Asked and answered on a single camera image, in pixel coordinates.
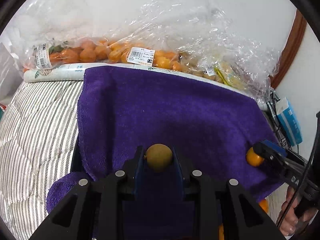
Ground brown wooden door frame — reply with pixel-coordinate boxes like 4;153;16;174
271;9;308;88

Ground striped grey quilt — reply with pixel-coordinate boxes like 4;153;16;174
0;80;84;239

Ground clear bag of longans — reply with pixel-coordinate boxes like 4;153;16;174
175;0;225;82

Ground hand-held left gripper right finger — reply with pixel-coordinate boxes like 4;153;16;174
172;146;287;240

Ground white plastic bag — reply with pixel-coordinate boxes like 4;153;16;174
0;26;25;100

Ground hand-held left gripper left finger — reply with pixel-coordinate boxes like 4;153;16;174
30;145;147;240

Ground clear bag of kumquats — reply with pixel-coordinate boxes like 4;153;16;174
106;2;184;72

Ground black braided cable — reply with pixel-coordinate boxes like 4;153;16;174
275;115;320;229

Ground purple towel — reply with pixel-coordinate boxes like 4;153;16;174
46;65;284;240

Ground person's right hand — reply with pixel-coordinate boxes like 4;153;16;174
279;187;320;237

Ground brown longan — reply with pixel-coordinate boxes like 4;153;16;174
145;144;173;173

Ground small round orange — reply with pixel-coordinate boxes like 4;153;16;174
246;147;265;167

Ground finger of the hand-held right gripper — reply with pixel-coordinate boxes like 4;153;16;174
253;139;307;180

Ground clear bag of mandarins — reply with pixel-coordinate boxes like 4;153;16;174
19;0;113;73

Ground blue tissue pack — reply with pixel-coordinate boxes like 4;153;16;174
276;97;303;147

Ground clear bag of yellow fruit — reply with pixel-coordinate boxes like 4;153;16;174
212;30;280;103

